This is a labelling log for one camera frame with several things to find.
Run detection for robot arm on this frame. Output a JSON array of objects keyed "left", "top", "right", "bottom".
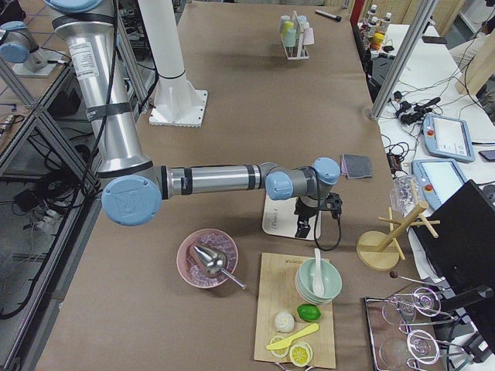
[{"left": 49, "top": 1, "right": 342, "bottom": 238}]

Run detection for white ceramic spoon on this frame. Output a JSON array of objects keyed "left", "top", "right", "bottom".
[{"left": 312, "top": 247, "right": 325, "bottom": 297}]

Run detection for wooden mug tree stand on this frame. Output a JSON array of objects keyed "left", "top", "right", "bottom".
[{"left": 357, "top": 198, "right": 440, "bottom": 271}]

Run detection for grey plastic cup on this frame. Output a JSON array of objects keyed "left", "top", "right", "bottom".
[{"left": 279, "top": 15, "right": 291, "bottom": 32}]

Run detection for yellow plastic cup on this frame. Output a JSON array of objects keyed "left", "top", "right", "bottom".
[{"left": 282, "top": 21, "right": 294, "bottom": 35}]

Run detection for cream rabbit tray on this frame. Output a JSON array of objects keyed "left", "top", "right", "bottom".
[{"left": 262, "top": 196, "right": 299, "bottom": 239}]

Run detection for pink plastic cup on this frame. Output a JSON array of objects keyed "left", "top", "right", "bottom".
[{"left": 302, "top": 27, "right": 315, "bottom": 46}]

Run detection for black wire glass rack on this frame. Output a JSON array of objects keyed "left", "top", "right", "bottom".
[{"left": 362, "top": 271, "right": 488, "bottom": 371}]

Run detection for black monitor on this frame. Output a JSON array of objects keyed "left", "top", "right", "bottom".
[{"left": 415, "top": 179, "right": 495, "bottom": 306}]

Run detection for pink bowl with ice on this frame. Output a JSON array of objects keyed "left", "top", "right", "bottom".
[{"left": 176, "top": 229, "right": 238, "bottom": 288}]

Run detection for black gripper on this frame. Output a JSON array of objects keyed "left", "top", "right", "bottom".
[{"left": 294, "top": 196, "right": 319, "bottom": 238}]

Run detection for white steamed bun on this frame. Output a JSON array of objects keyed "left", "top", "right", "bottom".
[{"left": 274, "top": 311, "right": 295, "bottom": 333}]

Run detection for metal ice scoop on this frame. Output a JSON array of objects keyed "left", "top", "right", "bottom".
[{"left": 189, "top": 243, "right": 247, "bottom": 290}]

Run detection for white wire cup rack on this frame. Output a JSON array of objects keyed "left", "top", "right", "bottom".
[{"left": 280, "top": 11, "right": 309, "bottom": 60}]

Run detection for yellow plastic knife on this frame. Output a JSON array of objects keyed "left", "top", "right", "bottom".
[{"left": 265, "top": 323, "right": 319, "bottom": 351}]

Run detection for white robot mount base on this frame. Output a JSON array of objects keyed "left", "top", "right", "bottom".
[{"left": 138, "top": 0, "right": 208, "bottom": 128}]

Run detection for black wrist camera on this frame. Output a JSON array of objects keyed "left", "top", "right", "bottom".
[{"left": 322, "top": 192, "right": 343, "bottom": 220}]

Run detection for blue teach pendant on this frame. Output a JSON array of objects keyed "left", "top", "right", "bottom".
[
  {"left": 411, "top": 158, "right": 467, "bottom": 210},
  {"left": 422, "top": 113, "right": 475, "bottom": 163}
]

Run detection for aluminium frame post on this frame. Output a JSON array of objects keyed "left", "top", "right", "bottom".
[{"left": 370, "top": 0, "right": 438, "bottom": 121}]

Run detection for grey folded cloth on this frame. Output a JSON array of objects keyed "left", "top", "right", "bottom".
[{"left": 340, "top": 154, "right": 373, "bottom": 179}]

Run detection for green plastic cup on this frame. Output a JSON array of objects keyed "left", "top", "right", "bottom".
[{"left": 283, "top": 29, "right": 296, "bottom": 48}]

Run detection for wooden cutting board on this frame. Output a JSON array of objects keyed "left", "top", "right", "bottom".
[{"left": 254, "top": 253, "right": 336, "bottom": 369}]

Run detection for green lime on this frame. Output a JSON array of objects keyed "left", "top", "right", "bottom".
[{"left": 296, "top": 303, "right": 322, "bottom": 322}]

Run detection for lemon slice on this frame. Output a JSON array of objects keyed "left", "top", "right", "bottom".
[
  {"left": 288, "top": 342, "right": 313, "bottom": 367},
  {"left": 268, "top": 335, "right": 291, "bottom": 359}
]

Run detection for stacked green bowls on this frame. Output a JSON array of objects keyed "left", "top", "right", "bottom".
[{"left": 295, "top": 258, "right": 343, "bottom": 306}]

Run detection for clear plastic cup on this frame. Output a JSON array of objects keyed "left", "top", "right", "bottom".
[{"left": 390, "top": 175, "right": 424, "bottom": 216}]

